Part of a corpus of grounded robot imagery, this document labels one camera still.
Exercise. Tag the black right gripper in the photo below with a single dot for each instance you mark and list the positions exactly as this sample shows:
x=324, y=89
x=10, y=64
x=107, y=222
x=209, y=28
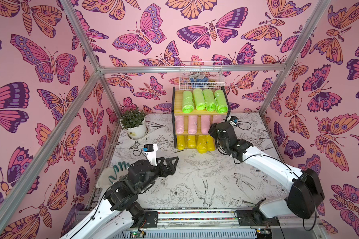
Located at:
x=217, y=129

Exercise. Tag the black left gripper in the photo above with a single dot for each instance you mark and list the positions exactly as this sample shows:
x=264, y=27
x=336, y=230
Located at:
x=170, y=171

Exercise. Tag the pink roll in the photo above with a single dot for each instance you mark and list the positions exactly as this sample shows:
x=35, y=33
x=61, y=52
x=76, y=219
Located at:
x=205, y=124
x=217, y=119
x=179, y=124
x=192, y=125

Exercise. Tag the yellow roll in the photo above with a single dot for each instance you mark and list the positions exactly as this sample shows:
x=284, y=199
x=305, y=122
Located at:
x=201, y=144
x=191, y=141
x=180, y=142
x=210, y=143

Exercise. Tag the green roll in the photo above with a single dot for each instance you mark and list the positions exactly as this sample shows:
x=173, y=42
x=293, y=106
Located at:
x=199, y=100
x=187, y=102
x=209, y=100
x=220, y=100

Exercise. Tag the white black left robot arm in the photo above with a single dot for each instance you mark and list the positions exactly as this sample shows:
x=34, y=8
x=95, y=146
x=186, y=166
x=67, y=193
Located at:
x=118, y=210

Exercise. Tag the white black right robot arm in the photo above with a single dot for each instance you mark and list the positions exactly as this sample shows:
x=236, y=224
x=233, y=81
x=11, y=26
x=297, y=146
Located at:
x=304, y=186

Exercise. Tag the wooden three-tier shelf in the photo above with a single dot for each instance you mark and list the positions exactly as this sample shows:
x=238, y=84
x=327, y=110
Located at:
x=177, y=111

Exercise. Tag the potted green plant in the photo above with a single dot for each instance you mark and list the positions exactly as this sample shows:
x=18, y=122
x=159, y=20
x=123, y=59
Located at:
x=133, y=122

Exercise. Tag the white green work glove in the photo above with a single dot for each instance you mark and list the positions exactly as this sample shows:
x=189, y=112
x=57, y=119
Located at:
x=112, y=174

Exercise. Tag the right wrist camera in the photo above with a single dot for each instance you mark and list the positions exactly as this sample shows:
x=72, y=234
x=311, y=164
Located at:
x=233, y=120

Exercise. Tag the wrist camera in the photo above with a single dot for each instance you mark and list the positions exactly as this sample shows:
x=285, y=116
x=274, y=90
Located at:
x=150, y=152
x=233, y=120

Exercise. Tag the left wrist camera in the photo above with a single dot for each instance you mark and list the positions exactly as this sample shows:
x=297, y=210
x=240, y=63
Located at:
x=150, y=152

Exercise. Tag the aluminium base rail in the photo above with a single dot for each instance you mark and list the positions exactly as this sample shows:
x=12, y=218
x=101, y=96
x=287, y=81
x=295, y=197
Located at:
x=191, y=224

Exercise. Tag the white wire basket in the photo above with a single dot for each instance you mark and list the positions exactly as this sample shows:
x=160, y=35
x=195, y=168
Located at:
x=200, y=76

